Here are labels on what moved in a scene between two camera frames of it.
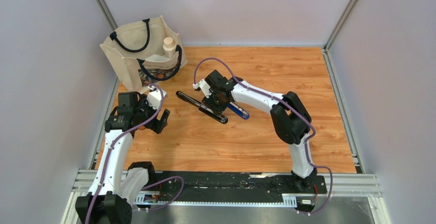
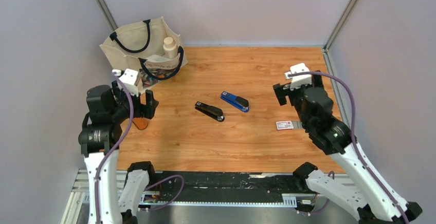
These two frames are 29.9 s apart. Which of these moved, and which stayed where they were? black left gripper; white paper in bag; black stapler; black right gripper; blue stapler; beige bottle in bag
Moved: black left gripper; blue stapler; black stapler; black right gripper
Stayed: beige bottle in bag; white paper in bag
